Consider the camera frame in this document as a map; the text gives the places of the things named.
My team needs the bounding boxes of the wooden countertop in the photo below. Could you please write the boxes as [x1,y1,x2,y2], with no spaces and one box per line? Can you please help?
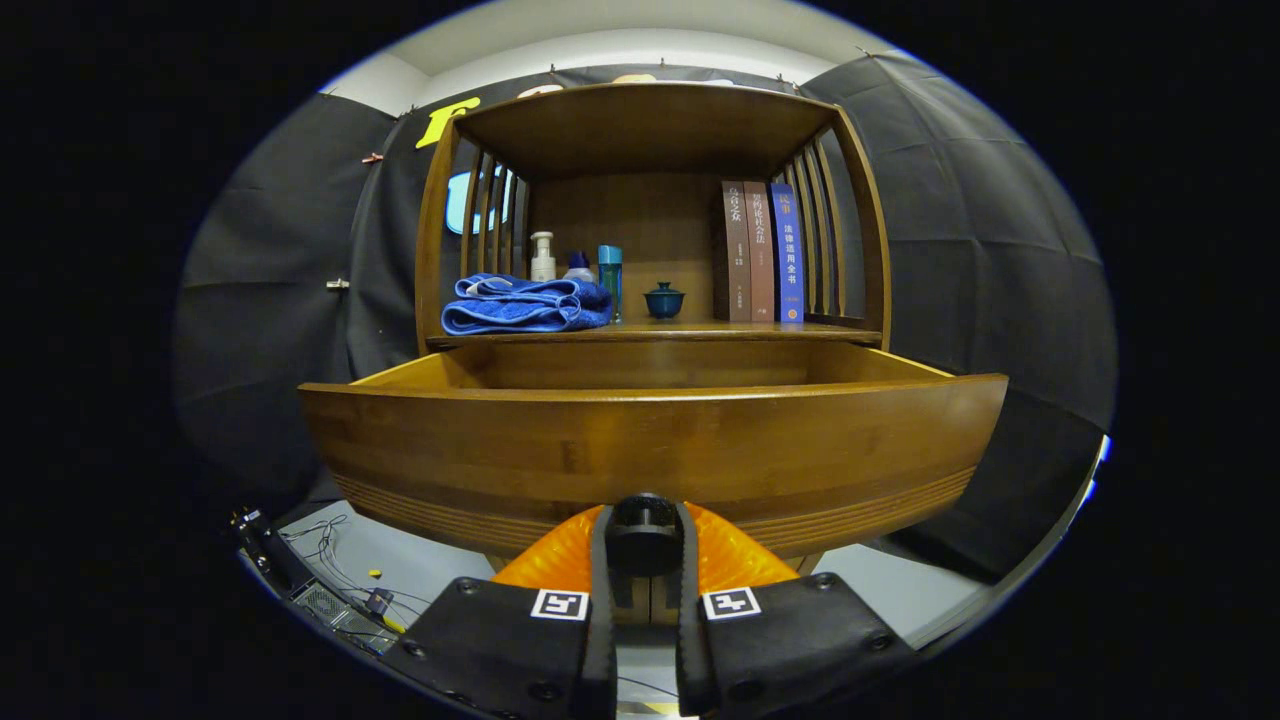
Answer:
[428,318,883,349]

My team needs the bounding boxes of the dark brown book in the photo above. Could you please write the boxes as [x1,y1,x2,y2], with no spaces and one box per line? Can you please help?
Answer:
[712,180,752,323]

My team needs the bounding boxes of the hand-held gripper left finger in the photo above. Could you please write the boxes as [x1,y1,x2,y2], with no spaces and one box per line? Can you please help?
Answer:
[383,503,619,720]

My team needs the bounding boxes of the folded blue towel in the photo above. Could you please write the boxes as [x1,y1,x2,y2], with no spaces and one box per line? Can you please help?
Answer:
[440,272,614,336]

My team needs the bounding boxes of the reddish brown book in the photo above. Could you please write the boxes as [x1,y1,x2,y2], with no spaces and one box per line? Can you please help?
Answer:
[743,181,776,323]

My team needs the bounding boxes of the clear blue bottle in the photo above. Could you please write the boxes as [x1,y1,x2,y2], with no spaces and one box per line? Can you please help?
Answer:
[597,244,624,324]

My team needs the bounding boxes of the thin floor cables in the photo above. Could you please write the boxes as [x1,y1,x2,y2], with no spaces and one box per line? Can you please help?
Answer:
[280,515,433,631]

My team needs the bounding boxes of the grey vented box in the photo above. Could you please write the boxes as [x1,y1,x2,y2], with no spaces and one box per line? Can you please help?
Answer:
[290,580,396,656]

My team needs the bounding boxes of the black electronic device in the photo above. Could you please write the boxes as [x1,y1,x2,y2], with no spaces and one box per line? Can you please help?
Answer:
[232,508,301,591]

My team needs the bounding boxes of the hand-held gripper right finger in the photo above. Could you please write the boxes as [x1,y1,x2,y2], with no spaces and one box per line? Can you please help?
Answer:
[675,501,916,719]

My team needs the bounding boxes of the blue book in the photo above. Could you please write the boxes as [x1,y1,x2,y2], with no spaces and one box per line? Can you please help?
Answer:
[769,182,805,324]

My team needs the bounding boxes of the wooden drawer with black knob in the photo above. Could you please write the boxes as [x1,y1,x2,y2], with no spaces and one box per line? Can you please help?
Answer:
[298,340,1009,579]

